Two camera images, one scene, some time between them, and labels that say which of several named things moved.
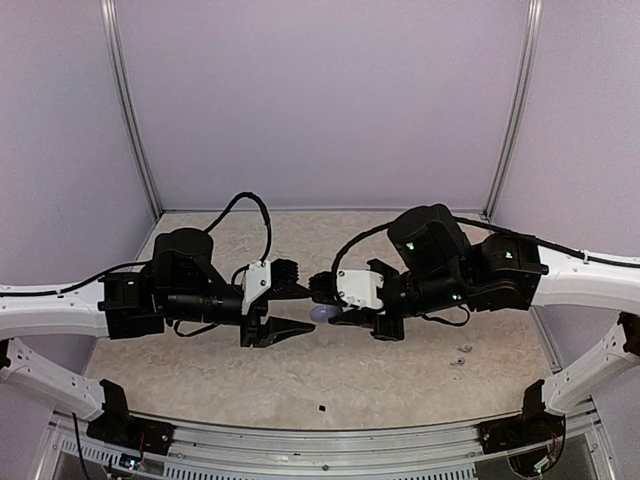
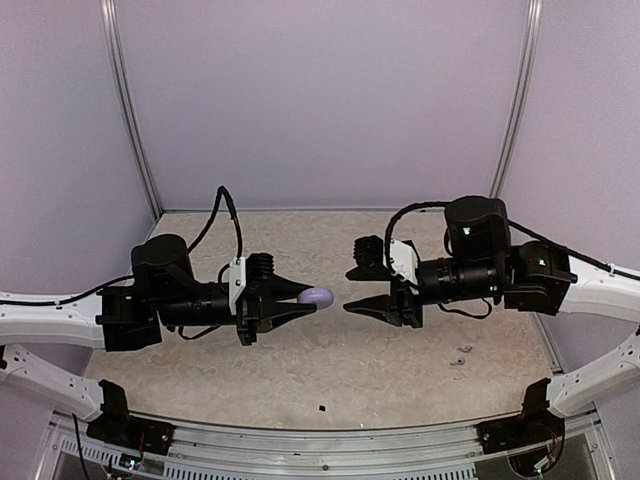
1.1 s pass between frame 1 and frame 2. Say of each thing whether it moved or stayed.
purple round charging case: moved
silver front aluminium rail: stayed
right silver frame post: stayed
